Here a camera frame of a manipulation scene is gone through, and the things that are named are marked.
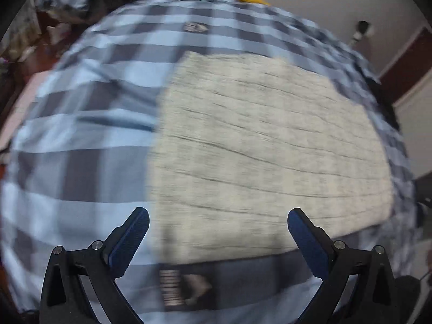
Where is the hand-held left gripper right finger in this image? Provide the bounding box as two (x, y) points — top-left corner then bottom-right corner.
(287, 207), (395, 324)

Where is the cream plaid knit shirt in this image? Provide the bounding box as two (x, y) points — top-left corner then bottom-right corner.
(147, 51), (395, 264)

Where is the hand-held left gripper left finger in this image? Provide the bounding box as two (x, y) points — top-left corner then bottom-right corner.
(40, 207), (150, 324)

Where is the pink cloth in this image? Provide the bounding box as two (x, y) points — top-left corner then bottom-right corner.
(0, 71), (51, 149)

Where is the black clothing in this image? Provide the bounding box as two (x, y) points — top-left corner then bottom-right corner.
(366, 77), (400, 129)

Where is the red-brown door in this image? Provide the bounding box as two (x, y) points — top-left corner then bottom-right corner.
(380, 23), (432, 105)

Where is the blue grey checkered bed cover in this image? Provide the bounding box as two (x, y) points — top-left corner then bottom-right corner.
(0, 0), (417, 314)

